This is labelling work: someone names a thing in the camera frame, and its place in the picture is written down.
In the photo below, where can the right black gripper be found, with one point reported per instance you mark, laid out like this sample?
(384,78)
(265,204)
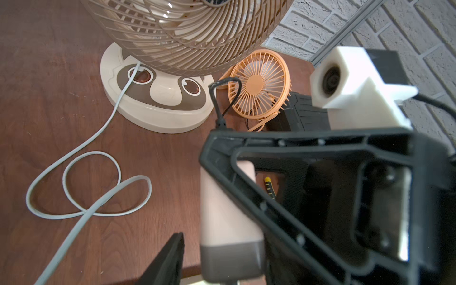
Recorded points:
(357,207)

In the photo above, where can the yellow black pliers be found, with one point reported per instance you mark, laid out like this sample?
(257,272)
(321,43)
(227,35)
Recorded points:
(269,187)

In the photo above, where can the pink USB charger adapter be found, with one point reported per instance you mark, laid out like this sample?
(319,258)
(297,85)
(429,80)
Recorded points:
(232,246)

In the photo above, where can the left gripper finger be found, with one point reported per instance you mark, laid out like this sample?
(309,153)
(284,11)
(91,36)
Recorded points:
(166,268)

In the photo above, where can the small orange desk fan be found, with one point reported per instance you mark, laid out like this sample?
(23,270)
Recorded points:
(266,87)

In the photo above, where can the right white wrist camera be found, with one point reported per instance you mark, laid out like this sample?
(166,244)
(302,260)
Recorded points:
(349,87)

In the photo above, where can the large beige desk fan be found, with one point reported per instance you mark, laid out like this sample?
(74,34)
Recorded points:
(163,55)

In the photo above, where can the black tool case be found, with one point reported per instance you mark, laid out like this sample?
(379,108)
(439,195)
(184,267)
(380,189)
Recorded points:
(299,115)

